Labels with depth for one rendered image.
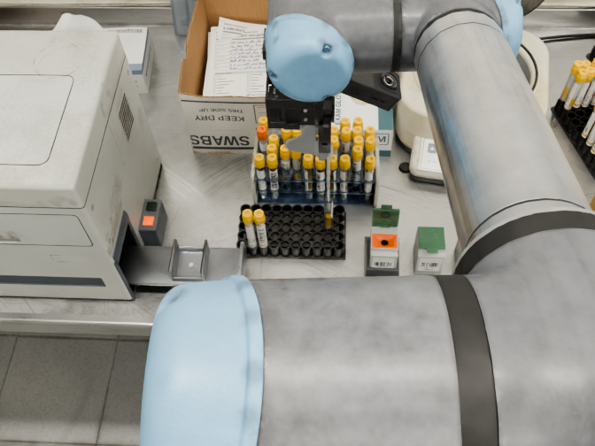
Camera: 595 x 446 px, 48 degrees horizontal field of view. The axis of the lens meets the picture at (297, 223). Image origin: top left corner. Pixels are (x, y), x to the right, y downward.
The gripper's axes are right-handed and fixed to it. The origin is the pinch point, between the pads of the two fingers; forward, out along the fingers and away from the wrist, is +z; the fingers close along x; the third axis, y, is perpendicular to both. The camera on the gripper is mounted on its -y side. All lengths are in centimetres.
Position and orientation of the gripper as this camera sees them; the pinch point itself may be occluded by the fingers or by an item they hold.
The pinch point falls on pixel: (327, 150)
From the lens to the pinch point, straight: 91.6
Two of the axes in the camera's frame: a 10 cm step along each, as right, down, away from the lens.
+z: 0.3, 5.3, 8.5
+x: -0.4, 8.5, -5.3
